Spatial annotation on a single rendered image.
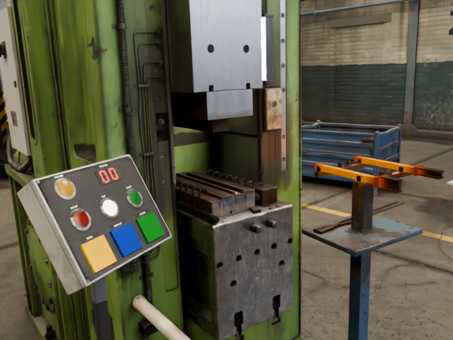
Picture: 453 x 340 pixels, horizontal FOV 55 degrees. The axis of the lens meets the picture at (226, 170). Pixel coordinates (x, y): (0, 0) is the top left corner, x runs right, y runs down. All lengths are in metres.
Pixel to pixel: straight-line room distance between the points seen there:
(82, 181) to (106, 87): 0.40
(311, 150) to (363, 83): 4.57
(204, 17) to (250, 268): 0.90
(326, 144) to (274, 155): 3.55
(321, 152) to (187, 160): 3.56
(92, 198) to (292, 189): 1.08
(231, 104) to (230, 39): 0.22
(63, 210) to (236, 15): 0.87
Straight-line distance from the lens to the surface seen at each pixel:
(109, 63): 1.49
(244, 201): 1.65
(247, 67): 1.59
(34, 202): 1.13
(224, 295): 1.64
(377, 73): 9.74
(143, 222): 1.25
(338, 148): 5.36
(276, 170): 1.92
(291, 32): 1.95
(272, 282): 1.78
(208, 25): 1.51
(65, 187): 1.15
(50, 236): 1.12
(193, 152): 2.05
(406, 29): 9.50
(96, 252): 1.12
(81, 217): 1.14
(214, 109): 1.51
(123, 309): 1.69
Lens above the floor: 1.43
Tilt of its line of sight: 13 degrees down
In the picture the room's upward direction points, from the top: 2 degrees counter-clockwise
